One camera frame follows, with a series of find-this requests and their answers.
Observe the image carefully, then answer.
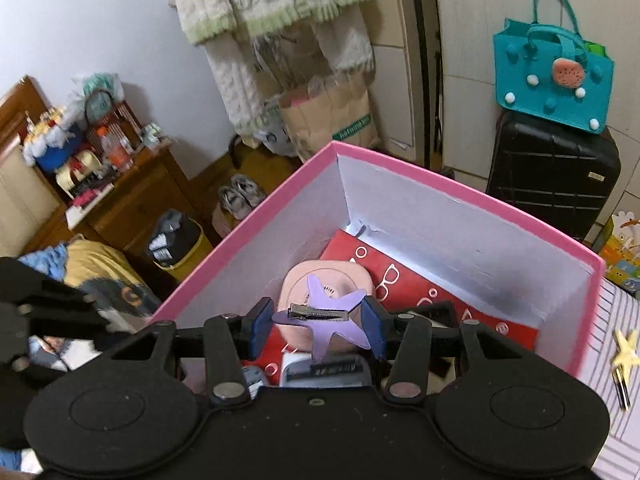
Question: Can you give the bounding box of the grey router with label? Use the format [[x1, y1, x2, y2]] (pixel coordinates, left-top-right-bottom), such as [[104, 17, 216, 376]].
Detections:
[[279, 353, 372, 389]]

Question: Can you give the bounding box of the purple star hair clip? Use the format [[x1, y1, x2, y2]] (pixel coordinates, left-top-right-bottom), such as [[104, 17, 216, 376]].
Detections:
[[271, 274, 371, 362]]

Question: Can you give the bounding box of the yellow star hair clip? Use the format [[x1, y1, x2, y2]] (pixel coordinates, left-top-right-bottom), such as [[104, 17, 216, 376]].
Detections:
[[611, 330, 639, 412]]

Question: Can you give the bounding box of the grey portable router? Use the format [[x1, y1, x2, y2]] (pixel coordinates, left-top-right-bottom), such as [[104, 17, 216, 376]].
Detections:
[[243, 365, 270, 399]]

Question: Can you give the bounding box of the red patterned card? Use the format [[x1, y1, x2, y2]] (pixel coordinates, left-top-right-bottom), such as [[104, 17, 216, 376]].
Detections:
[[242, 230, 539, 385]]

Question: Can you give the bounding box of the pink round device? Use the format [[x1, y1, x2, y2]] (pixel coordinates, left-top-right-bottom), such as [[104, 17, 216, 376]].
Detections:
[[276, 260, 373, 354]]

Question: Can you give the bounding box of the yellow waste bin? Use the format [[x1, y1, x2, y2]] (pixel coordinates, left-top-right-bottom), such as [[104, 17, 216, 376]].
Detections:
[[146, 209, 214, 283]]

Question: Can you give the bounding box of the pink storage box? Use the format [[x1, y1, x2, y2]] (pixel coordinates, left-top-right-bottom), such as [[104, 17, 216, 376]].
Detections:
[[155, 142, 604, 375]]

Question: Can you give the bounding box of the grey sneaker left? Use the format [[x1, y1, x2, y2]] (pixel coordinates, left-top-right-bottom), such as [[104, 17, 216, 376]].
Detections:
[[218, 185, 252, 221]]

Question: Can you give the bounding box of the grey sneaker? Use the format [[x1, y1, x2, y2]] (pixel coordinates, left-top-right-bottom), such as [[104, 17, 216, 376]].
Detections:
[[218, 185, 252, 221], [231, 174, 266, 208]]

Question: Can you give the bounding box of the grey sneaker right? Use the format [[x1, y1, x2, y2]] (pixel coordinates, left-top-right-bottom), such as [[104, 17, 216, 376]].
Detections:
[[231, 174, 266, 208]]

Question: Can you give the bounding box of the wooden nightstand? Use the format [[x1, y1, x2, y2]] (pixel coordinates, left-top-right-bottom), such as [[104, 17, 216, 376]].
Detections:
[[22, 142, 200, 256]]

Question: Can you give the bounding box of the striped tablecloth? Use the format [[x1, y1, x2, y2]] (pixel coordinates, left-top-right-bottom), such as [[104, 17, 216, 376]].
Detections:
[[579, 280, 639, 479]]

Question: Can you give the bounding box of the black suitcase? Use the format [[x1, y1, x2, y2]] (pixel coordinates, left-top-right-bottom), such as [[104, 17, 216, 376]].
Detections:
[[486, 110, 620, 242]]

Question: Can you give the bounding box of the colourful gift bag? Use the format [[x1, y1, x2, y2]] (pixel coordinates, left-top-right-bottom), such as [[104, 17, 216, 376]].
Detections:
[[592, 211, 640, 298]]

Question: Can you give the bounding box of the brown paper bag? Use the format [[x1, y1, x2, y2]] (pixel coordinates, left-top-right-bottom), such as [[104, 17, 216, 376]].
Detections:
[[279, 72, 382, 162]]

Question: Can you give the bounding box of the teal felt handbag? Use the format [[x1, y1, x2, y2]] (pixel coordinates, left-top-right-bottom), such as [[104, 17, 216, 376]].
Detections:
[[492, 0, 614, 134]]

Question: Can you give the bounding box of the white green knit cardigan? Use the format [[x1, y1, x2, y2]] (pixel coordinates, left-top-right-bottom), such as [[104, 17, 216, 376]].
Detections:
[[169, 0, 374, 136]]

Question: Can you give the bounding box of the white wardrobe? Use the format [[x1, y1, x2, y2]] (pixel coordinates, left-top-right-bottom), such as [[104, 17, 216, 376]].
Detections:
[[366, 0, 639, 240]]

